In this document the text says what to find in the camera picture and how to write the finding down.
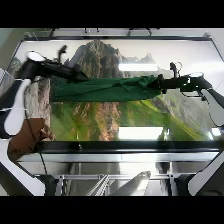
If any black cable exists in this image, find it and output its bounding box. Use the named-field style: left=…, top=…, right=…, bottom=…
left=204, top=96, right=224, bottom=130
left=23, top=109, right=49, bottom=176

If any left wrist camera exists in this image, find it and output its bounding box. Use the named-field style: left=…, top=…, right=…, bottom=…
left=56, top=44, right=69, bottom=65

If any brown garment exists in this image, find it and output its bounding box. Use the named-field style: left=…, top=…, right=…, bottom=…
left=7, top=117, right=55, bottom=163

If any dark green shirt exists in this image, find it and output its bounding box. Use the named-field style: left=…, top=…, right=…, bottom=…
left=49, top=74, right=165, bottom=103

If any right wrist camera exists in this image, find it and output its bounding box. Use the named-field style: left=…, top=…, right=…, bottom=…
left=168, top=61, right=184, bottom=80

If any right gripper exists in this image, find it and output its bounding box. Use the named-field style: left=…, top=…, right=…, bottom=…
left=155, top=73, right=191, bottom=95

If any silver frame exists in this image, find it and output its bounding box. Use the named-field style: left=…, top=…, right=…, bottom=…
left=13, top=151, right=224, bottom=197

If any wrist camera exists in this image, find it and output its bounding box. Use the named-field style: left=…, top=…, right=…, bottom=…
left=56, top=44, right=69, bottom=65
left=168, top=61, right=184, bottom=80

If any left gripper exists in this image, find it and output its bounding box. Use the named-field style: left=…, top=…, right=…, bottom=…
left=57, top=63, right=90, bottom=83

